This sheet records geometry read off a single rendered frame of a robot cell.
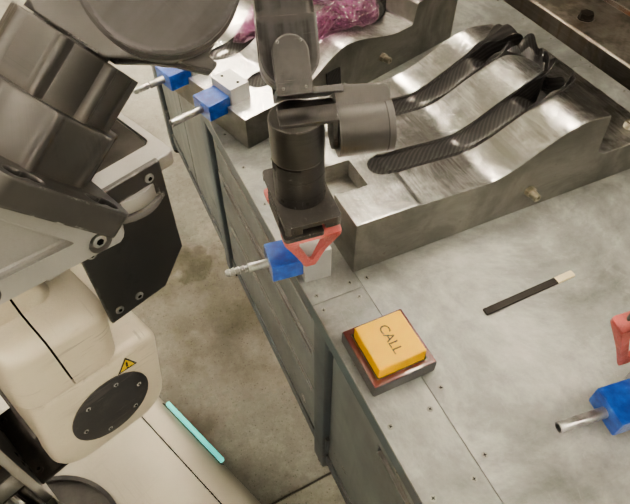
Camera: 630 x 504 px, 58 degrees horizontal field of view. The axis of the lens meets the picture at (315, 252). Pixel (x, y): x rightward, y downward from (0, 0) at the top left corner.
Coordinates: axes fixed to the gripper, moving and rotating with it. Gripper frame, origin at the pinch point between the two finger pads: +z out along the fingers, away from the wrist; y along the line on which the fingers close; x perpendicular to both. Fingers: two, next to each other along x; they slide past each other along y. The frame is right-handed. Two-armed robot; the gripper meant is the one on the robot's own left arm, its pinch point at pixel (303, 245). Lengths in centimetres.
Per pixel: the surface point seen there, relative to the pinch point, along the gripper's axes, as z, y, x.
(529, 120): -7.0, 5.1, -33.3
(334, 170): -3.5, 8.2, -7.0
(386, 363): 1.1, -18.2, -3.6
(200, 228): 83, 89, 11
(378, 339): 1.1, -15.2, -4.0
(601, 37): 7, 39, -75
